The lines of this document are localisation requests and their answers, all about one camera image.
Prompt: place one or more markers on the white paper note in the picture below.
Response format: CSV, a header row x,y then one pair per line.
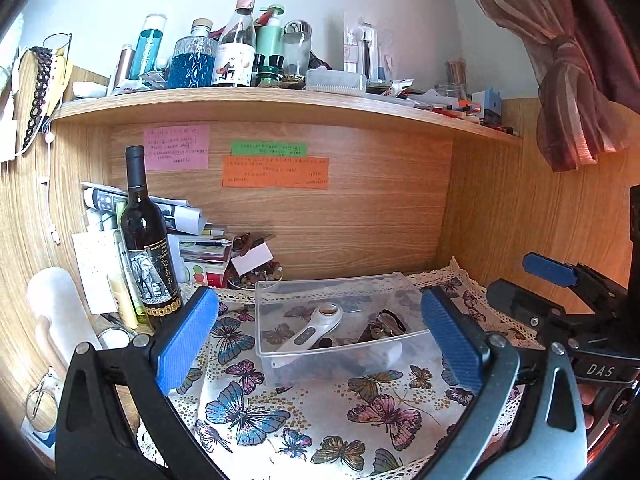
x,y
95,270

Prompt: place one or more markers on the clear plastic container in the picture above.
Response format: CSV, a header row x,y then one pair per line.
x,y
350,350

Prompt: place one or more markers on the pink sticky note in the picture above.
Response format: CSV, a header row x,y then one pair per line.
x,y
176,147

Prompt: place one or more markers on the orange sticky note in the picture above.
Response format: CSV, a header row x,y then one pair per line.
x,y
275,172

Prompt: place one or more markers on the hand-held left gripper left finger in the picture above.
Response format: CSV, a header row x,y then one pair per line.
x,y
182,340

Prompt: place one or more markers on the dark green ink bottle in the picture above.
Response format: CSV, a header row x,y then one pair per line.
x,y
270,75

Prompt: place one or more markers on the white handheld device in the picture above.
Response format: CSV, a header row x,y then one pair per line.
x,y
310,332

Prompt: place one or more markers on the blue and white packet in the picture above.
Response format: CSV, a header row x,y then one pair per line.
x,y
37,435

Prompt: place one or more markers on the bowl of trinkets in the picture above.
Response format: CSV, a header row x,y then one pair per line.
x,y
260,276

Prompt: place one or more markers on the green pump bottle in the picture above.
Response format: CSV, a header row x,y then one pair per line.
x,y
270,40

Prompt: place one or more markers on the stack of booklets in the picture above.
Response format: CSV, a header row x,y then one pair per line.
x,y
205,255

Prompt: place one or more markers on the clear bottle with illustrated label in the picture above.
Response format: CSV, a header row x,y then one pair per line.
x,y
234,57

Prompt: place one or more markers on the green sticky note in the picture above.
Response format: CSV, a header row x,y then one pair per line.
x,y
269,148

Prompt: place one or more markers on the white plastic cylinder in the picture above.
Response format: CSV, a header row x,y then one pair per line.
x,y
60,305

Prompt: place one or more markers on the eyeglasses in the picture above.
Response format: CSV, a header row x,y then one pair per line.
x,y
40,395

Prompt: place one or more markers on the butterfly print tablecloth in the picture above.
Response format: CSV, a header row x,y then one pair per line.
x,y
310,410

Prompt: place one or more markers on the person's right hand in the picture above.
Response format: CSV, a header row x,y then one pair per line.
x,y
586,400

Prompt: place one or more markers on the brown striped curtain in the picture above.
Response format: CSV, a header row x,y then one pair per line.
x,y
575,60

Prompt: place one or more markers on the blue and white box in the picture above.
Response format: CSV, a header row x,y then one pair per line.
x,y
486,105

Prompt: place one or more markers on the pile of pens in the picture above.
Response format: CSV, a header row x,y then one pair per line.
x,y
440,106

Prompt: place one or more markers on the round metal lid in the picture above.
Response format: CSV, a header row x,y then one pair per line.
x,y
107,335

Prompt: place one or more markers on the wooden shelf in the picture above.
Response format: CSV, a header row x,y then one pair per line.
x,y
270,105

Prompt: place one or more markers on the fluffy white brush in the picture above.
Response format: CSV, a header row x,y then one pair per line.
x,y
10,45

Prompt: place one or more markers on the glass jar of sticks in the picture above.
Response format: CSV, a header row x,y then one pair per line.
x,y
454,80

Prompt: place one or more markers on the small white case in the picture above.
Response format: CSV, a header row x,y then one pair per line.
x,y
89,90

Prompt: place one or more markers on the yellow plastic item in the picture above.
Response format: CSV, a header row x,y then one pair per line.
x,y
61,82

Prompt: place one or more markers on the copper tube bottle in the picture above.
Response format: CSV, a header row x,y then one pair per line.
x,y
124,65

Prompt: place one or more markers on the packaged toothbrush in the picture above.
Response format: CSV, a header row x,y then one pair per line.
x,y
367,45

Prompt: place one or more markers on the clear white brush box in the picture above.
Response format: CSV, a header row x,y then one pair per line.
x,y
336,81

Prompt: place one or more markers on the yellow tube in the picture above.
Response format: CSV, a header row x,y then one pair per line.
x,y
122,302

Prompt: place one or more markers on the white charger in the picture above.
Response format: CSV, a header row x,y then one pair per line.
x,y
7,135

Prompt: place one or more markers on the blue glass bottle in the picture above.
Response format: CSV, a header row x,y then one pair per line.
x,y
191,65

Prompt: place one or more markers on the teal bottle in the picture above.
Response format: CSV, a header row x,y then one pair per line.
x,y
149,50

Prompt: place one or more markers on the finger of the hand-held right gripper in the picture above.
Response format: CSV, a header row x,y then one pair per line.
x,y
515,300
550,269

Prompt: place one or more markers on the white card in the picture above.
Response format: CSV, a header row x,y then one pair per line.
x,y
251,257

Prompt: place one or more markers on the glass jar with metal lid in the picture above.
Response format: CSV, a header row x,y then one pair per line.
x,y
296,50

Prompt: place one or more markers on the dark wine bottle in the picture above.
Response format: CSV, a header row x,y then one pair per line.
x,y
145,240

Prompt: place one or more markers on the rolled magazine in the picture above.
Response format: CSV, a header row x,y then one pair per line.
x,y
180,215

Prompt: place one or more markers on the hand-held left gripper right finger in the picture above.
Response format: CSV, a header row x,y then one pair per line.
x,y
450,340

